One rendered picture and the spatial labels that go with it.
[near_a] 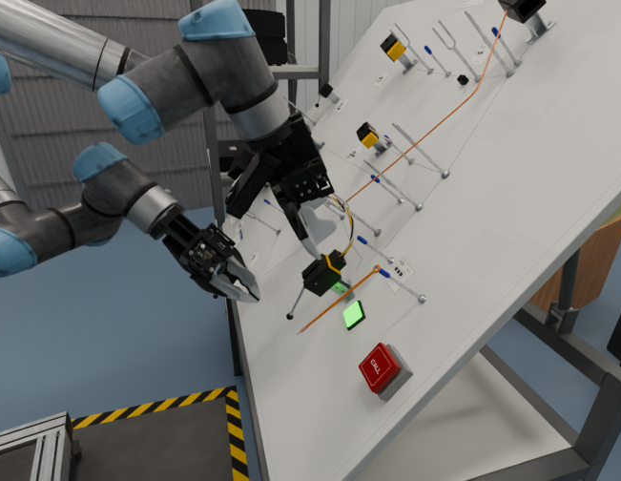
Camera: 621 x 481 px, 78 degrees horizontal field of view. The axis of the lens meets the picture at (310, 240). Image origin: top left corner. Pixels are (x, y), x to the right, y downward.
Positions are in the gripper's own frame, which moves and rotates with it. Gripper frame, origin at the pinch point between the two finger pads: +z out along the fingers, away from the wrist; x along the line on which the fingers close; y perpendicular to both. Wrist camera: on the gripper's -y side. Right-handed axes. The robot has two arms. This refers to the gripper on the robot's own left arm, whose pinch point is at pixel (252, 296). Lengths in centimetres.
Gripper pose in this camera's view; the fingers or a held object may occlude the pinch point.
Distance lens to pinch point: 70.1
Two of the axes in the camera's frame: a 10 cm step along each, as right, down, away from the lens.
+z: 7.3, 6.6, 1.6
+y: 3.7, -1.9, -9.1
